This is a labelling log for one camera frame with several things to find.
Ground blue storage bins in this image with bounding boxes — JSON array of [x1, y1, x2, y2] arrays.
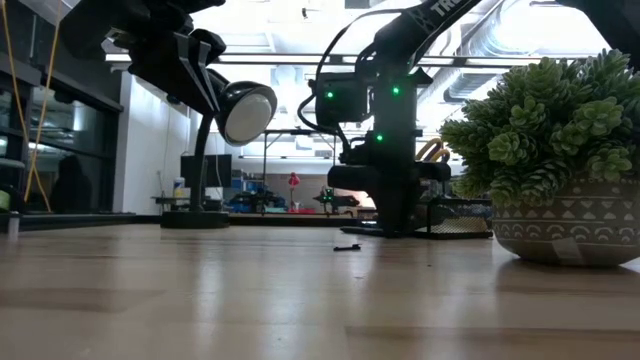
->
[[232, 169, 266, 211]]

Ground black computer monitor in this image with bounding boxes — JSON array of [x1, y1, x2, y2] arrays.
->
[[180, 153, 234, 190]]

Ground black background workstation frame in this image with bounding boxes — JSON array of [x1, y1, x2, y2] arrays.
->
[[262, 128, 338, 214]]

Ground red background object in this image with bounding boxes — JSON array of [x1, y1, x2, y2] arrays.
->
[[287, 171, 302, 214]]

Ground person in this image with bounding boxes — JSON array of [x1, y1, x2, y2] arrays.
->
[[49, 154, 94, 214]]

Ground background desk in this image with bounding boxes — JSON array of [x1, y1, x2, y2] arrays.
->
[[152, 195, 226, 214]]

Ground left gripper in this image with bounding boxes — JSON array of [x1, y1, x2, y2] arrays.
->
[[107, 12, 227, 115]]

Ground yellow cable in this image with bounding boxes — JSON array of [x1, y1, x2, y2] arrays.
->
[[0, 0, 64, 214]]

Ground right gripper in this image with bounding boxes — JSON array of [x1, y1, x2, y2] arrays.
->
[[327, 134, 452, 237]]

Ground long ceiling light bar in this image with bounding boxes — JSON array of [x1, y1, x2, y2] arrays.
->
[[104, 52, 546, 69]]

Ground yellow sticky note pad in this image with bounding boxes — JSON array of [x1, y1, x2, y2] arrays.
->
[[417, 217, 490, 235]]

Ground black aluminium table frame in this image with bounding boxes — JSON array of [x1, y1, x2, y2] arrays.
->
[[0, 212, 361, 232]]

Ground black mesh desk organizer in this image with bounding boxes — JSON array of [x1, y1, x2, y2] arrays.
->
[[341, 172, 494, 240]]

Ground succulent plant in patterned pot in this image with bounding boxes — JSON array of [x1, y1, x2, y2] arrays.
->
[[439, 49, 640, 269]]

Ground small silver post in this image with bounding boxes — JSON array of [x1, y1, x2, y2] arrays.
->
[[6, 211, 22, 245]]

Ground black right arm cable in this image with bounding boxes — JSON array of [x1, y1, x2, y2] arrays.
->
[[297, 7, 406, 151]]

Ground black gooseneck desk lamp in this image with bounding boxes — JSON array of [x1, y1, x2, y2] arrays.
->
[[160, 69, 279, 230]]

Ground yellow-handled scissors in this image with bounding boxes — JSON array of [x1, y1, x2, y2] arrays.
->
[[416, 138, 452, 164]]

